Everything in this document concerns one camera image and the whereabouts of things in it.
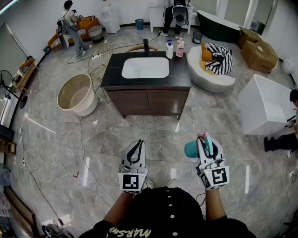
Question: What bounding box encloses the round beige tub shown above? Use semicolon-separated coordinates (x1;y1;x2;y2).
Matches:
57;73;98;117

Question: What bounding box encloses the wooden shelf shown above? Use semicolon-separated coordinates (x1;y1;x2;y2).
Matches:
14;58;40;93

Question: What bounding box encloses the black-topped wooden vanity table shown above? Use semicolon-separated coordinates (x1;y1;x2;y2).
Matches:
100;51;192;120

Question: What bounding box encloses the pink lotion bottle white cap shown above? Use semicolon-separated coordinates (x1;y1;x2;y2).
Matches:
176;37;185;57

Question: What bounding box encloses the orange cushion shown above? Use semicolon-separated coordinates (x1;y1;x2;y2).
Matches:
201;42;214;62

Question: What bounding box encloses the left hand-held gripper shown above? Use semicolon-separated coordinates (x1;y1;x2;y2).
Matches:
118;139;149;194

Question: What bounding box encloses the person's black buttoned shirt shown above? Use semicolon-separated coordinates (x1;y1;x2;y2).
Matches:
79;187;257;238

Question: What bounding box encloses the person's right forearm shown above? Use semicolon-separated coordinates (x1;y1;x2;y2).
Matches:
204;187;228;221

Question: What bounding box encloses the person's left shoe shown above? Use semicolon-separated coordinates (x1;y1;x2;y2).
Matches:
142;178;154;190

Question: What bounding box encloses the white cabinet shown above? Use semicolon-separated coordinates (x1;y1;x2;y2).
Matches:
149;0;195;34

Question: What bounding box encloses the white sink basin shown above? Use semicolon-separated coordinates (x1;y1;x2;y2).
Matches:
121;57;170;79

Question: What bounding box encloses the white square bathtub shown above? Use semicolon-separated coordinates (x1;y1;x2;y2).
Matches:
237;73;298;136

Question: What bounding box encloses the small open cardboard box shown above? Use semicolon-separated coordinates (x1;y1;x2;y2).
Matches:
237;26;264;49

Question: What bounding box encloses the large cardboard box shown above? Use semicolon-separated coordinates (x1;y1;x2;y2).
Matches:
240;40;279;74

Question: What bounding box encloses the orange sofa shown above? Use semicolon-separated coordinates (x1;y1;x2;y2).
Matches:
47;16;101;52

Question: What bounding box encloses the person's left forearm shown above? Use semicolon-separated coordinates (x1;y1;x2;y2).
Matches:
103;192;135;226

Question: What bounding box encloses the white water dispenser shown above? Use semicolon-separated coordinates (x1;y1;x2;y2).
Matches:
100;5;121;34

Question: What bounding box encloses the wooden chair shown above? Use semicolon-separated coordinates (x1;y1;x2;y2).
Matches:
125;45;158;53

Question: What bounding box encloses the black floor fan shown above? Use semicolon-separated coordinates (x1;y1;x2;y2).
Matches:
0;70;28;109

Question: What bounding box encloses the teal spray bottle pink nozzle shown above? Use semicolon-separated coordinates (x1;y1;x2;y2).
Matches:
183;132;215;160

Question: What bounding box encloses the small wooden crate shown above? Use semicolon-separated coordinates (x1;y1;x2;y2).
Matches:
0;139;17;155

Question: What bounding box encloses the black faucet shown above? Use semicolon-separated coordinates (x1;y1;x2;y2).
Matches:
142;39;151;57

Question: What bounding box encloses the grey oval basin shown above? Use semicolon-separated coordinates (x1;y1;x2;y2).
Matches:
172;6;189;26

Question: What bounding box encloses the black mesh waste bin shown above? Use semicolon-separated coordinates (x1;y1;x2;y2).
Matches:
192;30;203;45

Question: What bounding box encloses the dark green bathtub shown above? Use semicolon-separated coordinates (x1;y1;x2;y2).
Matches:
196;9;242;44

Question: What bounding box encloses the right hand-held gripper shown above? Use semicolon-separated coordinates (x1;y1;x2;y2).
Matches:
196;137;230;191

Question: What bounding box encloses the white woven basket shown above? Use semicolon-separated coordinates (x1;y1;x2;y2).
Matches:
87;25;104;44

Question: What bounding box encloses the black white striped blanket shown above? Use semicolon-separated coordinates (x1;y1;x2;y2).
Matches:
204;43;233;75

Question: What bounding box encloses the white pump bottle blue cap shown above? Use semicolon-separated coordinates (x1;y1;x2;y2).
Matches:
166;39;174;60

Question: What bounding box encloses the white round armchair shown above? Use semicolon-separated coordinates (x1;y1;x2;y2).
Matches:
187;45;236;93

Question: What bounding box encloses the black floor cable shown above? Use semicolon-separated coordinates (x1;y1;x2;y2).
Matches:
67;30;163;65

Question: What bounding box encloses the gold wire basket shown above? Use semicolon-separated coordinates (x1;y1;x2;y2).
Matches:
88;42;116;82

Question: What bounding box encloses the yellow seat cushion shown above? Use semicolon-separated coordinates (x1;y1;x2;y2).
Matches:
199;60;217;75

